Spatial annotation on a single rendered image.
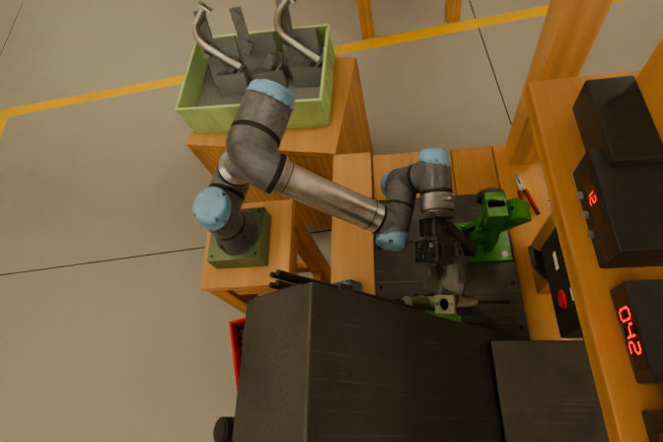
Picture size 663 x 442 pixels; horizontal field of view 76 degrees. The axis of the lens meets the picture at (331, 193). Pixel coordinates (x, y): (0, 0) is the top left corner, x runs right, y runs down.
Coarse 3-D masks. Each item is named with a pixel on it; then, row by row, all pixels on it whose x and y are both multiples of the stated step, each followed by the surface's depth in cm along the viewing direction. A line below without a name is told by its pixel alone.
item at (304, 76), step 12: (276, 0) 165; (288, 12) 167; (288, 24) 170; (300, 36) 172; (312, 36) 172; (288, 48) 177; (288, 60) 180; (300, 60) 179; (288, 72) 184; (300, 72) 177; (312, 72) 176; (300, 84) 180; (312, 84) 179
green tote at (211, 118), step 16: (256, 32) 186; (272, 32) 185; (320, 32) 183; (192, 48) 189; (240, 48) 195; (192, 64) 186; (192, 80) 186; (192, 96) 186; (320, 96) 162; (192, 112) 174; (208, 112) 173; (224, 112) 173; (304, 112) 169; (320, 112) 169; (192, 128) 184; (208, 128) 184; (224, 128) 183
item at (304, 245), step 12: (300, 228) 166; (300, 240) 172; (312, 240) 186; (300, 252) 184; (312, 252) 185; (300, 264) 209; (312, 264) 200; (324, 264) 208; (324, 276) 216; (228, 300) 162; (240, 300) 163
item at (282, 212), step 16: (272, 208) 156; (288, 208) 155; (272, 224) 153; (288, 224) 152; (208, 240) 155; (272, 240) 150; (288, 240) 149; (272, 256) 147; (288, 256) 146; (208, 272) 148; (224, 272) 147; (240, 272) 146; (256, 272) 145; (208, 288) 146; (224, 288) 146; (240, 288) 146; (256, 288) 146
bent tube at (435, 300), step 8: (416, 296) 119; (432, 296) 115; (440, 296) 96; (448, 296) 94; (464, 296) 107; (472, 296) 103; (432, 304) 114; (440, 304) 96; (448, 304) 98; (464, 304) 97; (472, 304) 98; (440, 312) 96; (448, 312) 94; (456, 312) 93
